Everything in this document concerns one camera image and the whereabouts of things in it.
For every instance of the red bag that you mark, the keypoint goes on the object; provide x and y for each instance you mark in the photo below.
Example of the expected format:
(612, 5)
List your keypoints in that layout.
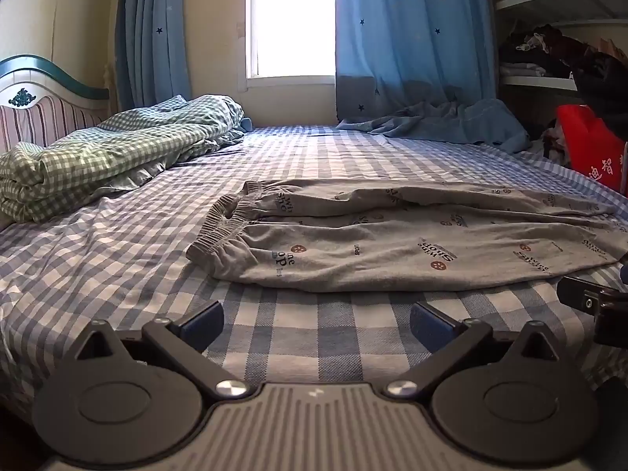
(584, 142)

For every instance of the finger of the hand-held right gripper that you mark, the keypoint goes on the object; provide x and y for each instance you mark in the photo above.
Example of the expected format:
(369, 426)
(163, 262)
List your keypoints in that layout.
(624, 270)
(584, 299)

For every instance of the blue checked bed sheet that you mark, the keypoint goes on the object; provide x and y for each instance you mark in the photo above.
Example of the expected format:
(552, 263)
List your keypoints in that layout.
(122, 255)

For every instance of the green checked quilt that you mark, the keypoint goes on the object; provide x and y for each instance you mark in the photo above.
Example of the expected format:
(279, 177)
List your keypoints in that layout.
(98, 157)

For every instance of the blue star curtain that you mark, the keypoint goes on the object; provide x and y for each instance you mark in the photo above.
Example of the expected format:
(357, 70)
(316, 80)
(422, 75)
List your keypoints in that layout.
(407, 34)
(147, 34)

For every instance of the bright window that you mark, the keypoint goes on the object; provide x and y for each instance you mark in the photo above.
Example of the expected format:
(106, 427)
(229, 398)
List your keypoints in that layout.
(294, 19)

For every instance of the pile of dark clothes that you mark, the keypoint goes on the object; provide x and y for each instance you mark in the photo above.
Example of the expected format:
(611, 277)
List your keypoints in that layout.
(554, 44)

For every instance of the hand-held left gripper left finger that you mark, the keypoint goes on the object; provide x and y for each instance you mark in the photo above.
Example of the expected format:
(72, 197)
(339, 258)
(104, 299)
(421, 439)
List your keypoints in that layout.
(203, 324)

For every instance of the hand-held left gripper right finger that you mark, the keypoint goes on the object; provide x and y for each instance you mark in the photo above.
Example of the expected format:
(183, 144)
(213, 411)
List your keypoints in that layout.
(429, 326)

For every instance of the blue cloth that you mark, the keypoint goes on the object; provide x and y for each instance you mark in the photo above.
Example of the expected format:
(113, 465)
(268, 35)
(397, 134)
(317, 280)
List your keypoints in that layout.
(466, 122)

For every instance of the grey printed pants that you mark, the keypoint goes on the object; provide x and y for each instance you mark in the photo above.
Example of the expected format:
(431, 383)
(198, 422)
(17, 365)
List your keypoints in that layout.
(368, 250)

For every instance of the striped headboard with teal trim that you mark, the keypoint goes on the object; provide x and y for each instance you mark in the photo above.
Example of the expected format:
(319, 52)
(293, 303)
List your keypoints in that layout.
(44, 117)

